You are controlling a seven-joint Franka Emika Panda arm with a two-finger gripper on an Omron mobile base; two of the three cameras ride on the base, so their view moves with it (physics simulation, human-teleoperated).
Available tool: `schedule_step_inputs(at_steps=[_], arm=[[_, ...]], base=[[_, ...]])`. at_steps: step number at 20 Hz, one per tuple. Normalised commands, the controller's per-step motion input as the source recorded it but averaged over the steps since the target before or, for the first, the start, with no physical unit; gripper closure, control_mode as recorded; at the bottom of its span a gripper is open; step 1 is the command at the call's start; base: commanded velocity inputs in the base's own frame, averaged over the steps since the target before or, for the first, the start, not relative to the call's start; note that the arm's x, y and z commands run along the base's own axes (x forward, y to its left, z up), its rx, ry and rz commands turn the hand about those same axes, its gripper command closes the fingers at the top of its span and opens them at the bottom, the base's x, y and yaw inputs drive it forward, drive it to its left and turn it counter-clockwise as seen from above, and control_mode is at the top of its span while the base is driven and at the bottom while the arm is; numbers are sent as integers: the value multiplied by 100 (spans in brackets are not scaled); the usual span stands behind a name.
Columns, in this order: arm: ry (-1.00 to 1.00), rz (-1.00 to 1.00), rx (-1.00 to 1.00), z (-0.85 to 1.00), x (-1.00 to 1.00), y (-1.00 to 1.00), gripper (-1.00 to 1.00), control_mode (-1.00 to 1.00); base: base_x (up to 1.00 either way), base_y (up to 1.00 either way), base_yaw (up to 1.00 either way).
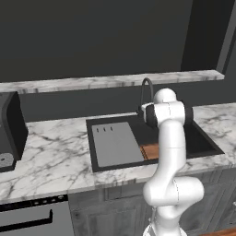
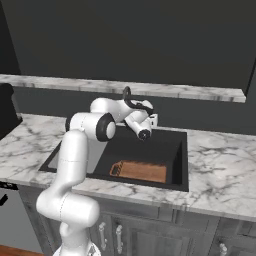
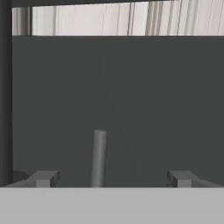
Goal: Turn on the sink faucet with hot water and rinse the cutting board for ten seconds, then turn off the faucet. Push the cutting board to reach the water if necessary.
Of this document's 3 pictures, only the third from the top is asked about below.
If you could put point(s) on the dark grey cupboard door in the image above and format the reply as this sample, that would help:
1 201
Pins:
116 96

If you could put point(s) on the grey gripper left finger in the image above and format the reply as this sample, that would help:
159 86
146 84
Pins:
43 178

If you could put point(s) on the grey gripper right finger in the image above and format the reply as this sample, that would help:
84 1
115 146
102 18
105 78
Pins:
183 178

